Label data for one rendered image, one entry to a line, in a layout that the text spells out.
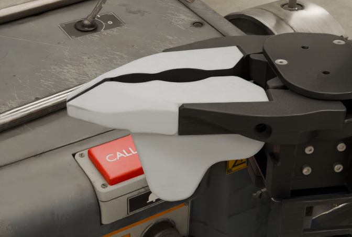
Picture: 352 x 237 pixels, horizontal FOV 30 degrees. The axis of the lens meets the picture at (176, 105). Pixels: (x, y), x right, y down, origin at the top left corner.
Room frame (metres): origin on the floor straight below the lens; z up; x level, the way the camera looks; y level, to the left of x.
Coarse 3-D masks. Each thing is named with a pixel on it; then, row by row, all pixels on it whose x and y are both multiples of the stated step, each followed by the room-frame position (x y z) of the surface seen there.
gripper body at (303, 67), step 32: (288, 32) 0.31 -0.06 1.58; (256, 64) 0.28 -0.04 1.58; (288, 64) 0.27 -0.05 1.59; (320, 64) 0.27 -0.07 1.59; (320, 96) 0.24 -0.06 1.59; (256, 160) 0.27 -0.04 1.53; (288, 160) 0.24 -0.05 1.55; (320, 160) 0.24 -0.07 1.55; (288, 192) 0.24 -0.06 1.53; (320, 192) 0.24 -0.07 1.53; (288, 224) 0.23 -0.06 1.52
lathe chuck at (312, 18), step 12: (288, 0) 1.06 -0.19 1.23; (300, 0) 1.06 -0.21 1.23; (276, 12) 1.00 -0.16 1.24; (288, 12) 1.00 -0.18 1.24; (300, 12) 1.00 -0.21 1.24; (312, 12) 1.01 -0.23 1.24; (324, 12) 1.01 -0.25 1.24; (288, 24) 0.96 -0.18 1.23; (300, 24) 0.97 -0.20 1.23; (312, 24) 0.97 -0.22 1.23; (324, 24) 0.98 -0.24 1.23; (336, 24) 0.98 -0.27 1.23
